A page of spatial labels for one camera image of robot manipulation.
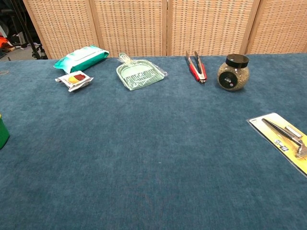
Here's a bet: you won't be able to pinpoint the teal wet wipes pack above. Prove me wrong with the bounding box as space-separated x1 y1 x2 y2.
53 45 110 74

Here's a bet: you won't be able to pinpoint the green box with yellow lid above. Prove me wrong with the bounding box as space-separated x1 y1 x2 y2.
0 114 10 150

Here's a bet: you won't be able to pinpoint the black tripod stand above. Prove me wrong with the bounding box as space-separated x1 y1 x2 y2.
9 0 48 60

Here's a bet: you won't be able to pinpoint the white snack packet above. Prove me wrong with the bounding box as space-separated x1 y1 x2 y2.
55 70 94 92

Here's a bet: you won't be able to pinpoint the clear green dustpan in bag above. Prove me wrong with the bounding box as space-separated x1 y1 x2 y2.
116 52 168 91

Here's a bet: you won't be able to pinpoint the blue table mat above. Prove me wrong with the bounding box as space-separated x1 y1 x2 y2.
0 53 307 230

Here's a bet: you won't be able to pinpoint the woven folding screen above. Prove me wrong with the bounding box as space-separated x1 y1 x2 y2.
23 0 307 59

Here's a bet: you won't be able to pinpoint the red steel tongs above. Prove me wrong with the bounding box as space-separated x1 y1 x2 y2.
185 50 208 83

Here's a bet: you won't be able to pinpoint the razor in yellow blister pack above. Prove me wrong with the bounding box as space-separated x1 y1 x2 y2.
247 112 307 178

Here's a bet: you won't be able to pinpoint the glass jar with black lid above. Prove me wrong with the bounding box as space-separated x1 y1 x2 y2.
217 54 250 92

